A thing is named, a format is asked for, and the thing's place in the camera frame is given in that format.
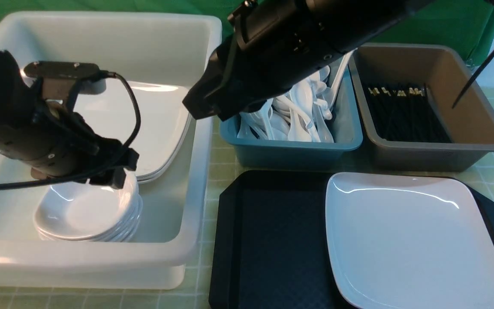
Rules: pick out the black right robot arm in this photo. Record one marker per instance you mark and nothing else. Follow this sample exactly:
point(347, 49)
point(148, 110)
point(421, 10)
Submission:
point(358, 21)

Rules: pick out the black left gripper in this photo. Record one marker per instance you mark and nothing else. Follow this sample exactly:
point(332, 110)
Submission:
point(63, 148)

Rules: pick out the white spoon centre of bin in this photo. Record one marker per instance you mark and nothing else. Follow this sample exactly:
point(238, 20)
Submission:
point(301, 95)

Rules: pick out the teal plastic spoon bin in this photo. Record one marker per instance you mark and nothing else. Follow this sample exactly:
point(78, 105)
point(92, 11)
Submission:
point(345, 127)

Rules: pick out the white spoon leaning on bin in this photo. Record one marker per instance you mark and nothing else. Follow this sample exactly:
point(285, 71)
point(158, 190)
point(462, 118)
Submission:
point(335, 85)

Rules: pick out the top stacked white square plate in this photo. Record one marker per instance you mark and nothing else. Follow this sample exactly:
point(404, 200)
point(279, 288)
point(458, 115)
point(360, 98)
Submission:
point(111, 115)

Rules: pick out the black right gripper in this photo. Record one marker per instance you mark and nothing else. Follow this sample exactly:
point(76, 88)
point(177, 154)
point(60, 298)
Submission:
point(273, 46)

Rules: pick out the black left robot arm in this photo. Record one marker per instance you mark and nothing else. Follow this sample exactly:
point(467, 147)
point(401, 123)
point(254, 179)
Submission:
point(18, 98)

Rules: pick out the black serving tray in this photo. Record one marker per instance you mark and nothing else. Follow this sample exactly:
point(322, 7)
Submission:
point(270, 246)

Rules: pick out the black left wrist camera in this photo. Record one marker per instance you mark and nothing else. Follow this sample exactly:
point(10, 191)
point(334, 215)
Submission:
point(62, 80)

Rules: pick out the black chopsticks pile in bin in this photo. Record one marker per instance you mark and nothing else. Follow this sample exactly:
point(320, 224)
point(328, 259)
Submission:
point(404, 112)

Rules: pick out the green checked table mat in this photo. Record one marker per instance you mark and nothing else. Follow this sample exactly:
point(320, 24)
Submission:
point(193, 292)

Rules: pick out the lower stacked white plates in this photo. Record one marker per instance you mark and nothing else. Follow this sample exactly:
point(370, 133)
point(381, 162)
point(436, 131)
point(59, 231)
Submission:
point(170, 163)

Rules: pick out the grey plastic chopstick bin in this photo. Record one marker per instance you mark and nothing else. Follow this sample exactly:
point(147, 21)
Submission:
point(469, 124)

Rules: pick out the top stacked white bowl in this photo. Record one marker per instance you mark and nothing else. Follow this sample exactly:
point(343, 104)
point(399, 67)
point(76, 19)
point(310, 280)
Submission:
point(84, 210)

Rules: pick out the white square rice plate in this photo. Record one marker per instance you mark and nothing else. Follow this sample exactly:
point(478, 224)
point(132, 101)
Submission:
point(408, 242)

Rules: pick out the lower stacked white bowls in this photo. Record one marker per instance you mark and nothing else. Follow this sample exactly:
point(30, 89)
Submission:
point(133, 219)

